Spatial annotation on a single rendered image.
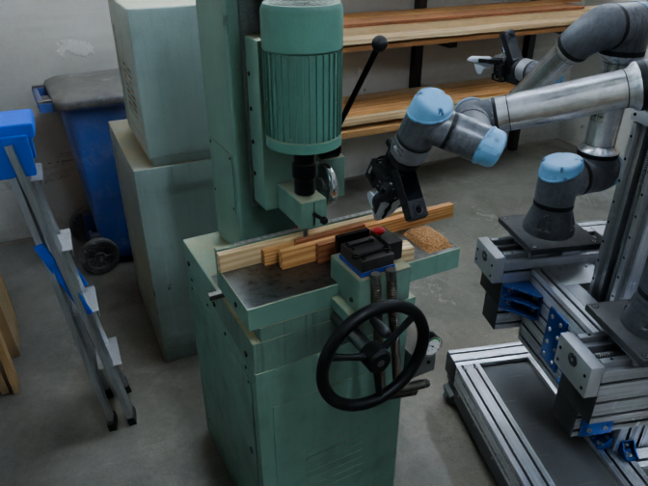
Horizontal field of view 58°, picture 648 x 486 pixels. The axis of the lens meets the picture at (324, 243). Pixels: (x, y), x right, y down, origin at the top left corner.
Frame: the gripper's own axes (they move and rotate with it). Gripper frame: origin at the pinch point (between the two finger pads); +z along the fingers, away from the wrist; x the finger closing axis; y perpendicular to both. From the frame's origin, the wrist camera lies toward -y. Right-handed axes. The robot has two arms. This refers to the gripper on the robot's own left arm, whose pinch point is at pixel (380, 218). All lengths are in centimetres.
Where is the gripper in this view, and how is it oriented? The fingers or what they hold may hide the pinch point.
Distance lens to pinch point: 135.2
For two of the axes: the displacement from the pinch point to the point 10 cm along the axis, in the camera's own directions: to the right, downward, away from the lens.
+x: -8.8, 2.3, -4.1
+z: -2.3, 5.4, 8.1
